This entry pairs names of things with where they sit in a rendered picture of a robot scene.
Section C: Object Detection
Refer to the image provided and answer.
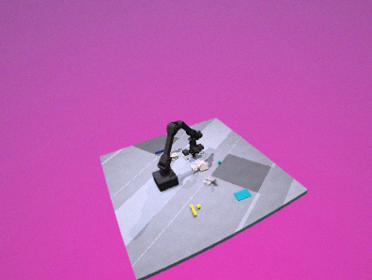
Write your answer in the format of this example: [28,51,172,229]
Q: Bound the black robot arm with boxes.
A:
[157,120,203,178]

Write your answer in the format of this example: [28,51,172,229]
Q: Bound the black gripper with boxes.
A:
[182,143,204,157]

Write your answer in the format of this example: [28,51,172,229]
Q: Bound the cyan flat plate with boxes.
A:
[234,189,251,201]

